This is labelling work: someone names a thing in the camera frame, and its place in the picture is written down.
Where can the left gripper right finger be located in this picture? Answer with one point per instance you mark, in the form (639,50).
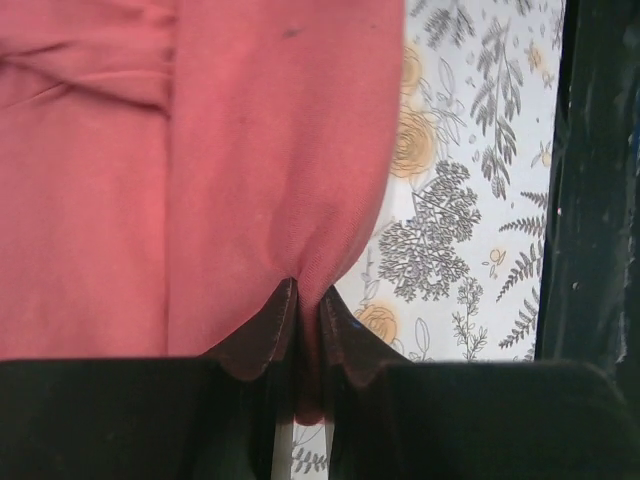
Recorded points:
(391,418)

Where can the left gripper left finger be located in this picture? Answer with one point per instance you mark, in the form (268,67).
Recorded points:
(226,414)

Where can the pink red t shirt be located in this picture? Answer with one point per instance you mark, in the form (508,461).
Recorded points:
(166,164)

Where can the floral table mat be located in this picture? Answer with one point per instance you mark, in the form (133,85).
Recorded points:
(453,268)

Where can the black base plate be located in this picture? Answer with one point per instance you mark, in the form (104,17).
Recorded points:
(589,308)

